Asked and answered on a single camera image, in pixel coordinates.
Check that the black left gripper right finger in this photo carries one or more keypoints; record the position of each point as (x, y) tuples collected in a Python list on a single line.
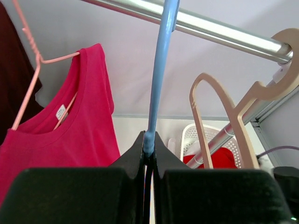
[(214, 196)]

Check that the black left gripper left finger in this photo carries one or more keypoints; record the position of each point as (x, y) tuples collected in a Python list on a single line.
[(111, 195)]

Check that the red t shirt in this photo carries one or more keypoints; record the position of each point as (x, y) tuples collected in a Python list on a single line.
[(222, 158)]

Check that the blue wire hanger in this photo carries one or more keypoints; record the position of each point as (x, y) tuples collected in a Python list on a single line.
[(167, 26)]

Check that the pink t shirt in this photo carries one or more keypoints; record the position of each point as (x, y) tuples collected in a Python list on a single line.
[(74, 130)]

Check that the pink wire hanger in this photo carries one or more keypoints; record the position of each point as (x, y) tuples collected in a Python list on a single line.
[(39, 60)]

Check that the beige wooden hanger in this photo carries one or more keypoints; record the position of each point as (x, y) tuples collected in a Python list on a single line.
[(258, 91)]

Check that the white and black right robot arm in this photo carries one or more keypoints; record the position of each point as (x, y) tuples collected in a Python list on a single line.
[(288, 180)]

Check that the dark maroon t shirt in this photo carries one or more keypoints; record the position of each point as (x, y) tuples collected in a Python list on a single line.
[(16, 73)]

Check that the white perforated plastic basket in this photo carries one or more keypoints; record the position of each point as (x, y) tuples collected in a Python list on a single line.
[(215, 138)]

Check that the metal clothes rack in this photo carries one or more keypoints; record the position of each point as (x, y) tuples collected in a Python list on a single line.
[(130, 43)]

